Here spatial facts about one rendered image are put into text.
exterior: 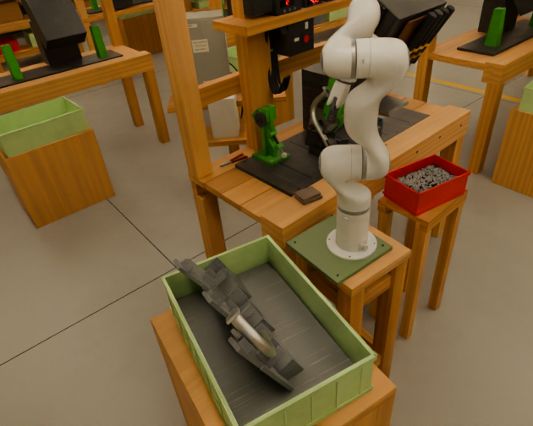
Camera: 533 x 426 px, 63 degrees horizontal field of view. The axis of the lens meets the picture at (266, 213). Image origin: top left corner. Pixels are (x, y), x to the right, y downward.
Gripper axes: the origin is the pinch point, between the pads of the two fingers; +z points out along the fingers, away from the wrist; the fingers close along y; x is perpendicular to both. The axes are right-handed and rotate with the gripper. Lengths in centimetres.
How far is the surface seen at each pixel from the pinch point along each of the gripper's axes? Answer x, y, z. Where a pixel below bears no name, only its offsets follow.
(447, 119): 41, -96, 11
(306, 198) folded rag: 2.3, 5.4, 34.7
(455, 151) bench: 54, -109, 30
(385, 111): 13.7, -43.4, 3.0
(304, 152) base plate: -15, -37, 36
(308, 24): -36, -49, -21
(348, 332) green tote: 40, 67, 33
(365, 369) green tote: 48, 75, 34
